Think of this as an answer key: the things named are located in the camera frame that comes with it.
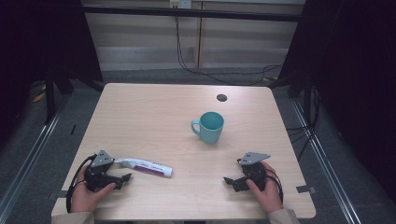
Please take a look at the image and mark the bundle of black floor cables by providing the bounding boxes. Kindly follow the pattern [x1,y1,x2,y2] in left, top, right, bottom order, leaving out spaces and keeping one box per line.
[285,87,323,161]

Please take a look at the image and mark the long black wall cable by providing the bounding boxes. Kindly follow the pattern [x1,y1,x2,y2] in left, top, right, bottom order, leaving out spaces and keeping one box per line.
[174,15,284,87]

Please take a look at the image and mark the white purple toothpaste tube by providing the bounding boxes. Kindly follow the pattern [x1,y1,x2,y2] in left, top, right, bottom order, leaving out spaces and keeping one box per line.
[113,157,174,178]

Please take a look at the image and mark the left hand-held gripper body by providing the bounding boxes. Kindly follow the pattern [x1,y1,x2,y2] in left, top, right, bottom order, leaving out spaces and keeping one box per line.
[83,149,115,192]

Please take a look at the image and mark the teal cup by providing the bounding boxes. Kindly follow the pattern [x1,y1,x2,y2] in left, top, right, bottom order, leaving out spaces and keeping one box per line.
[191,111,225,146]

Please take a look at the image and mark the black metal stand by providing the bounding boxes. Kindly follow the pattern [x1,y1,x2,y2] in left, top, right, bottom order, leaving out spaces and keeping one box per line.
[268,69,314,125]
[44,64,76,125]

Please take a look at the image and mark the grey metal floor rail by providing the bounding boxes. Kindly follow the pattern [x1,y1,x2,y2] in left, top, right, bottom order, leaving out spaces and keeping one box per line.
[290,97,363,224]
[0,92,71,218]

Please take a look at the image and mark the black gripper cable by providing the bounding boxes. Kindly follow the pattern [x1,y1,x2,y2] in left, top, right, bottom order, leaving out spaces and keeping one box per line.
[263,167,285,203]
[65,154,98,215]

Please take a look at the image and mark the dark curtain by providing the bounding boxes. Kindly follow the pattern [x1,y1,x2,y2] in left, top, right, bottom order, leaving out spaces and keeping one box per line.
[0,0,105,147]
[276,0,396,203]

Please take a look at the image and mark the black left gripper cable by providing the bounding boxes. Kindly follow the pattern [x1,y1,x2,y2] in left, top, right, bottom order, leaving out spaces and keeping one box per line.
[65,154,98,215]

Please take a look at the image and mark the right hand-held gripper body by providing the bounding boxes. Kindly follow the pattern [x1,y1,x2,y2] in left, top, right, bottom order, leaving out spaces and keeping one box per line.
[236,151,272,192]

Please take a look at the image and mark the person's left hand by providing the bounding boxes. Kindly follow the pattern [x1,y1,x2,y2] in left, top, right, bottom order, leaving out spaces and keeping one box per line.
[70,172,117,214]

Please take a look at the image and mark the white wall outlet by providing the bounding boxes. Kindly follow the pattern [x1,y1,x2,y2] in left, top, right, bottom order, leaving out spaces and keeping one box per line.
[168,0,192,9]

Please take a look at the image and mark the yellow flat object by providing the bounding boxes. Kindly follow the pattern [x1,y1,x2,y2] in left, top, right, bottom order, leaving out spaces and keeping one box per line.
[31,83,47,104]

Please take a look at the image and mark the black horizontal metal bar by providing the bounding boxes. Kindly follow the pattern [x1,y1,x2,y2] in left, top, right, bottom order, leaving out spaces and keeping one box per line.
[81,5,304,23]

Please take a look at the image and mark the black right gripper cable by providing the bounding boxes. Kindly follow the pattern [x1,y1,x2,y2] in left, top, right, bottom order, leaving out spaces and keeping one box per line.
[263,167,285,203]

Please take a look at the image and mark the person's right hand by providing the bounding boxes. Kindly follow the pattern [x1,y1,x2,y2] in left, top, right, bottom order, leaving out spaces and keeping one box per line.
[246,161,285,215]

